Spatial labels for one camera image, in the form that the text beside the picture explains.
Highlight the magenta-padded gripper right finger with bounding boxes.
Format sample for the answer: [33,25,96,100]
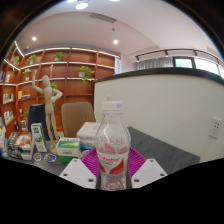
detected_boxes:
[127,147,168,190]

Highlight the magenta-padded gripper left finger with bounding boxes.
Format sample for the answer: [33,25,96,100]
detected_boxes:
[59,148,101,190]

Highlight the clear plastic water bottle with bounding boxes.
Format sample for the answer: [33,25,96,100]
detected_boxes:
[94,96,132,192]

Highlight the white cardboard box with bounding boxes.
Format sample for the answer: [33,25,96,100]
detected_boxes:
[76,121,101,151]

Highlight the tall green white carton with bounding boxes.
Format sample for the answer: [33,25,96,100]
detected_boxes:
[30,122,48,153]

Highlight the wooden artist mannequin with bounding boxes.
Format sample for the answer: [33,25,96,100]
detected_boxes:
[32,68,64,156]

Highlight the chair with dark jacket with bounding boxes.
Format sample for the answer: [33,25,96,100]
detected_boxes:
[27,103,51,141]

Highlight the stack of colourful boxes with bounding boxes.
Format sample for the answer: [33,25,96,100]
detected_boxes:
[0,126,9,158]

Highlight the orange wooden shelf unit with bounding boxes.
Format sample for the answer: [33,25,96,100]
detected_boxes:
[0,40,122,139]

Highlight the grey curtain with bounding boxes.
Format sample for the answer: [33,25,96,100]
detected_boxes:
[135,56,174,71]

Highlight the window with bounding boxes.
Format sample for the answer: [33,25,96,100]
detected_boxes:
[173,56,224,79]

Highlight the ceiling air vent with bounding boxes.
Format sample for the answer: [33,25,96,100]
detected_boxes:
[89,12,118,24]

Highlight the multi-bulb ceiling lamp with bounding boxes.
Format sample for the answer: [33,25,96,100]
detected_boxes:
[65,0,122,11]

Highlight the white wall socket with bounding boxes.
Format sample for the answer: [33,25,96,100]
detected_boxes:
[208,117,224,140]

